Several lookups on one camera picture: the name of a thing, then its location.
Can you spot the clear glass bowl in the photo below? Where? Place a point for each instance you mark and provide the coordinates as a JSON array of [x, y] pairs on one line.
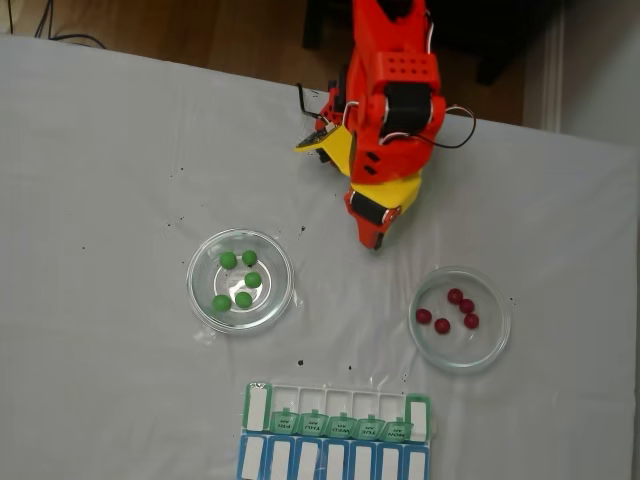
[[460, 355], [240, 320]]

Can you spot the black furniture piece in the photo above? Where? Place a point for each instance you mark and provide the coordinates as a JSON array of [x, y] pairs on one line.
[[475, 30]]

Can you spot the green-lidded weekly pill organizer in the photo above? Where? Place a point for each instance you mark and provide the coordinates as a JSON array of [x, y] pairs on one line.
[[257, 410]]

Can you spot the blue-lidded weekly pill organizer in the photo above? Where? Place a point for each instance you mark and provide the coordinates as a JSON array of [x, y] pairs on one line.
[[280, 460]]

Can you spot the pale grey tablecloth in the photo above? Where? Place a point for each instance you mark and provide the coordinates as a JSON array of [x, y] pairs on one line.
[[100, 150]]

